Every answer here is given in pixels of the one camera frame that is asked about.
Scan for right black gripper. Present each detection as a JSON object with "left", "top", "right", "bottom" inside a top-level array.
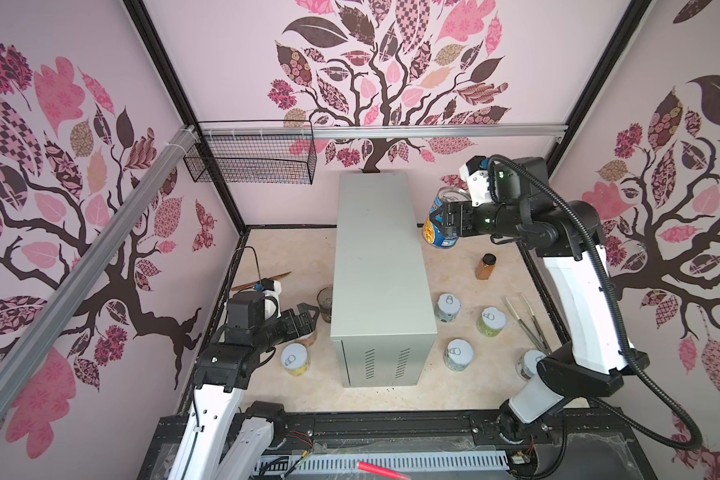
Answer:
[{"left": 427, "top": 199, "right": 520, "bottom": 243}]

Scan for blue label tin can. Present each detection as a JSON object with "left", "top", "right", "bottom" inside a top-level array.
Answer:
[{"left": 421, "top": 187, "right": 470, "bottom": 249}]

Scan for dark label tin can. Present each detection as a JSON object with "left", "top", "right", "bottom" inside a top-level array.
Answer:
[{"left": 316, "top": 286, "right": 333, "bottom": 324}]

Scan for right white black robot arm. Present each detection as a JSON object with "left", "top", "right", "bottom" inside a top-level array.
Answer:
[{"left": 429, "top": 155, "right": 703, "bottom": 451}]

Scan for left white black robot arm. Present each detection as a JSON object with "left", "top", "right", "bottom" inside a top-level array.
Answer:
[{"left": 169, "top": 292, "right": 320, "bottom": 479}]

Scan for grey metal cabinet counter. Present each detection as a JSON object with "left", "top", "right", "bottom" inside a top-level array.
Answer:
[{"left": 330, "top": 173, "right": 438, "bottom": 388}]

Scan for orange label can near cabinet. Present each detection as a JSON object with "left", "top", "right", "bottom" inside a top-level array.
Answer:
[{"left": 297, "top": 330, "right": 318, "bottom": 347}]

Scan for yellow label tin can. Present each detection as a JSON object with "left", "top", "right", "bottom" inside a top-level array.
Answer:
[{"left": 280, "top": 343, "right": 310, "bottom": 376}]

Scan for amber jar black lid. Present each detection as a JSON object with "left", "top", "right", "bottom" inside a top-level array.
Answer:
[{"left": 475, "top": 253, "right": 497, "bottom": 281}]

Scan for copper table knife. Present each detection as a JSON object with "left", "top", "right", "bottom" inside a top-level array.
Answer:
[{"left": 230, "top": 271, "right": 292, "bottom": 291}]

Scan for white can right of cabinet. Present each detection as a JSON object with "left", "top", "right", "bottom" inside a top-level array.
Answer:
[{"left": 435, "top": 293, "right": 461, "bottom": 323}]

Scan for green label tin can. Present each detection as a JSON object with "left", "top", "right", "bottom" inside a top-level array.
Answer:
[{"left": 476, "top": 307, "right": 507, "bottom": 337}]

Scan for horizontal aluminium bar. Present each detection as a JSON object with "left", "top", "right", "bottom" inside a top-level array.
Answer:
[{"left": 201, "top": 122, "right": 568, "bottom": 140}]

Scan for front right patterned can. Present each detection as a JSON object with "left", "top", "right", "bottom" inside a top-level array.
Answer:
[{"left": 443, "top": 339, "right": 474, "bottom": 372}]

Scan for metal tongs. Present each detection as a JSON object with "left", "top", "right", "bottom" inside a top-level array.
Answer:
[{"left": 503, "top": 292, "right": 552, "bottom": 355}]

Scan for far right white can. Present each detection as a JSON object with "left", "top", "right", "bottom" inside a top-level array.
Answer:
[{"left": 515, "top": 349, "right": 546, "bottom": 381}]

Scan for pink marker pen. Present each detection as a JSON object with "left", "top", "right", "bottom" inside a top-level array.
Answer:
[{"left": 357, "top": 461, "right": 410, "bottom": 480}]

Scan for diagonal aluminium bar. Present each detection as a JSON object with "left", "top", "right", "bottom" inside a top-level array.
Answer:
[{"left": 0, "top": 125, "right": 199, "bottom": 420}]

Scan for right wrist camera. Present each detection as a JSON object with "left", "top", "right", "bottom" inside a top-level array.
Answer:
[{"left": 459, "top": 156, "right": 493, "bottom": 207}]

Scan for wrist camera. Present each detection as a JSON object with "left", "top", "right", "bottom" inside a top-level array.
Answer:
[
  {"left": 459, "top": 156, "right": 493, "bottom": 207},
  {"left": 225, "top": 278, "right": 282, "bottom": 334}
]

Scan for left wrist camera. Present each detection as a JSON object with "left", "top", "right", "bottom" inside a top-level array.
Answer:
[{"left": 225, "top": 278, "right": 282, "bottom": 334}]

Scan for white slotted cable duct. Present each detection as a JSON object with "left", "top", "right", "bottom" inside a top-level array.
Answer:
[{"left": 251, "top": 451, "right": 509, "bottom": 477}]

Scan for black wire basket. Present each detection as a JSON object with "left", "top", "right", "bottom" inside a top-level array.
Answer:
[{"left": 184, "top": 120, "right": 317, "bottom": 185}]

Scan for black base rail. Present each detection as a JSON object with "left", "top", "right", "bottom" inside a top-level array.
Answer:
[{"left": 137, "top": 407, "right": 655, "bottom": 480}]

